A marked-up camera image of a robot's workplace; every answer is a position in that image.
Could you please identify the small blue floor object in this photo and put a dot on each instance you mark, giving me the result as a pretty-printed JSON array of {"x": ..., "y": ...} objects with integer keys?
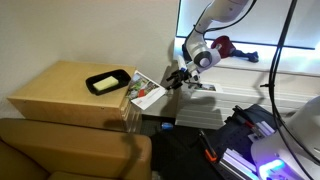
[{"x": 166, "y": 126}]

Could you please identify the yellow sponge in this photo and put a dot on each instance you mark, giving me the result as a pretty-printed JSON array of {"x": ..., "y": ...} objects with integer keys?
[{"x": 105, "y": 83}]

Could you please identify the dark blue cloth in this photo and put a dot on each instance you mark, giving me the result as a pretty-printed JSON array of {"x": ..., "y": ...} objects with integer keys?
[{"x": 252, "y": 57}]

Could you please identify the black plastic tray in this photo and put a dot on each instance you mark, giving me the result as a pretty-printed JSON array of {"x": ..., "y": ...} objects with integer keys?
[{"x": 121, "y": 75}]

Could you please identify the orange black clamp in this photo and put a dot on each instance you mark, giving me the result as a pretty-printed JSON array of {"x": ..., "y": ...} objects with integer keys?
[{"x": 210, "y": 153}]

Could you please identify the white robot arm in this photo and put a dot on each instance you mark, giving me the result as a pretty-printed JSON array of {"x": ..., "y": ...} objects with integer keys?
[{"x": 293, "y": 150}]

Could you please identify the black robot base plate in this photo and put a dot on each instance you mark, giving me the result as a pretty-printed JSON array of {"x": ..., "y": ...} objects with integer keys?
[{"x": 232, "y": 143}]

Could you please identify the leaflet on radiator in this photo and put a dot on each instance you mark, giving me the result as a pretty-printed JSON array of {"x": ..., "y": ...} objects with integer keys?
[{"x": 205, "y": 87}]

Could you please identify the maroon baseball cap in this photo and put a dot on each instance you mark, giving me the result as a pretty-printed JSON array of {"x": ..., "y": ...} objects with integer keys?
[{"x": 223, "y": 45}]

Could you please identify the brown leather sofa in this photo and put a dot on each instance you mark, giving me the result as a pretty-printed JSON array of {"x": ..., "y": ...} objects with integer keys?
[{"x": 34, "y": 150}]

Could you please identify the colourful picture book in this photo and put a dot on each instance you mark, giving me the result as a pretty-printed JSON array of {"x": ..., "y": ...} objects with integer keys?
[{"x": 143, "y": 92}]

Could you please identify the white radiator heater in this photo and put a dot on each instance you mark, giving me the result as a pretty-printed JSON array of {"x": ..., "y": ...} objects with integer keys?
[{"x": 209, "y": 109}]

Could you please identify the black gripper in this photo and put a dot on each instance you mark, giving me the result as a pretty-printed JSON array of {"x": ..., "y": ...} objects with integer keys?
[{"x": 180, "y": 76}]

